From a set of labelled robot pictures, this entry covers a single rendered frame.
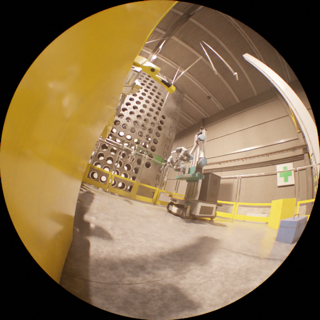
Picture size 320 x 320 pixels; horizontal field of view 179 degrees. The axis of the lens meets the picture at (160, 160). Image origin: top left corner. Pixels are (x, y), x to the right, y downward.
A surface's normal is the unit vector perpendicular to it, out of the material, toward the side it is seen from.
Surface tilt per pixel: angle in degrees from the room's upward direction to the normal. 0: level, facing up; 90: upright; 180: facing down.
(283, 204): 90
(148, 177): 90
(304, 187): 90
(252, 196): 90
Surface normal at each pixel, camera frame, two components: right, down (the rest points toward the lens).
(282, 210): -0.53, -0.40
